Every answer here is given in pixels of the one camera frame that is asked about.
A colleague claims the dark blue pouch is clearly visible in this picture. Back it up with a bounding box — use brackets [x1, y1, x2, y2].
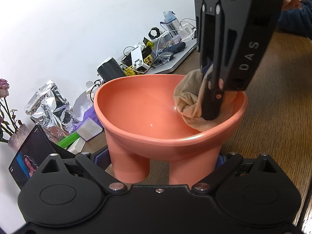
[168, 41, 186, 53]

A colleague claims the white power strip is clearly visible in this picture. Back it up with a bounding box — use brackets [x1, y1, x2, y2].
[179, 23, 197, 41]

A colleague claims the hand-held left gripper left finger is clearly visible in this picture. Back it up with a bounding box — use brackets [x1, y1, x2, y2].
[38, 147, 127, 195]

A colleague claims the black braided cable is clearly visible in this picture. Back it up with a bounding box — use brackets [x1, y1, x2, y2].
[90, 79, 103, 101]

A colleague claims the silver foil bag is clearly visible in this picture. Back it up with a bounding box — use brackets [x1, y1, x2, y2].
[24, 79, 76, 144]

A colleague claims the dark cylindrical speaker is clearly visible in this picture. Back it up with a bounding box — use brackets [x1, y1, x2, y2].
[97, 57, 126, 82]

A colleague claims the silver laptop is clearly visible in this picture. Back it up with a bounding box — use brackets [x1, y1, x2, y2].
[144, 39, 197, 75]

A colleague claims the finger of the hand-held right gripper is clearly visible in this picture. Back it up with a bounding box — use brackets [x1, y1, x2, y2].
[196, 3, 215, 75]
[201, 4, 225, 121]

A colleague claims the black tablet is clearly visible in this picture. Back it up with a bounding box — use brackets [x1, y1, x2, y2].
[8, 124, 55, 188]

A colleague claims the clear plastic container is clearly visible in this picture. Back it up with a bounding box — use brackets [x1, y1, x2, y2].
[158, 33, 182, 47]

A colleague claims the water bottle with blue lid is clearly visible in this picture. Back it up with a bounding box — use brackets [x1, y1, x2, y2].
[161, 11, 179, 31]

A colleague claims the pink footed bowl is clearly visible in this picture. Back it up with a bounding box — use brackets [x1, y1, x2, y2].
[94, 74, 248, 185]

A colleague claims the purple tissue box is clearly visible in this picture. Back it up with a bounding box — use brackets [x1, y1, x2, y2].
[72, 90, 104, 142]

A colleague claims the white remote-like device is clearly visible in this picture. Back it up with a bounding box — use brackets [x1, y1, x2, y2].
[130, 47, 150, 72]

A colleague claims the dried pink rose bouquet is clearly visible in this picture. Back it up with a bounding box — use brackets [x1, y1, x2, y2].
[0, 78, 23, 143]

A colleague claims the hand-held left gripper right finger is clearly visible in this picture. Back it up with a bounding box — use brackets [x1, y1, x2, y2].
[191, 152, 281, 195]

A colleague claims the green tube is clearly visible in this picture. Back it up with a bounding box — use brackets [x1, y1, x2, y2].
[57, 132, 81, 149]

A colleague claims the mottled pink vase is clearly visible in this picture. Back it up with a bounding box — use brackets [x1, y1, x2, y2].
[7, 124, 31, 154]

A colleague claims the flat white box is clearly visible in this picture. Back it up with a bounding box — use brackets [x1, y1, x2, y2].
[66, 139, 86, 155]

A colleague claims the beige cloth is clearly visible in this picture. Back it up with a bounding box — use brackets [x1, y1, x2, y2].
[173, 69, 238, 132]

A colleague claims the grey computer mouse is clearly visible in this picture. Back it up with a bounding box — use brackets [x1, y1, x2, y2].
[152, 52, 175, 67]

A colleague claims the white and black carton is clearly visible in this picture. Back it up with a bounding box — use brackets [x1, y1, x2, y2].
[85, 80, 101, 101]

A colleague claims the yellow and black package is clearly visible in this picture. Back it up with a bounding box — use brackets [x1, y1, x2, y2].
[123, 48, 154, 76]

